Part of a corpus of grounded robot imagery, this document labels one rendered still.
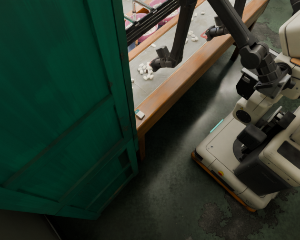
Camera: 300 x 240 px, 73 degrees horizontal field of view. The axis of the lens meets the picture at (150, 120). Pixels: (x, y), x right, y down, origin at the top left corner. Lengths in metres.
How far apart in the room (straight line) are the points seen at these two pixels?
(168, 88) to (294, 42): 0.71
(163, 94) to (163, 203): 0.97
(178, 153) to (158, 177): 0.30
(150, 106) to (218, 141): 0.75
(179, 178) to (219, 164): 0.40
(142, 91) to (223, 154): 0.84
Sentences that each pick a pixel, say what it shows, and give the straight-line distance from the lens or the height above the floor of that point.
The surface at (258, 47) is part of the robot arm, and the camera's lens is 0.98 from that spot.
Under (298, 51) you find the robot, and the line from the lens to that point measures 1.06.
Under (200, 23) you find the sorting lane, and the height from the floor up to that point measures 0.74.
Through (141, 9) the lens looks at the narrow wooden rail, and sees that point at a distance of 1.98.
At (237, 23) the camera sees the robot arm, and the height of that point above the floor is 1.33.
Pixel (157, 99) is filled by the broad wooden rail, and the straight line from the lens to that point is 1.32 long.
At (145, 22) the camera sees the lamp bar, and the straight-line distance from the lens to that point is 1.29.
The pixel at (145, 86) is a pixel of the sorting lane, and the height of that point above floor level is 0.74.
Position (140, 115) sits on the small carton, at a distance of 1.24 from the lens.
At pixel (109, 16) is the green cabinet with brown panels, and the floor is 1.56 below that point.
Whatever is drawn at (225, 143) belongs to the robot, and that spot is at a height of 0.28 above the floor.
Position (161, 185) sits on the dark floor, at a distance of 1.90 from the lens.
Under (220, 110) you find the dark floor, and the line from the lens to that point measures 2.29.
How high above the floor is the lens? 1.87
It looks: 62 degrees down
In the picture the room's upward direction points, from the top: 1 degrees clockwise
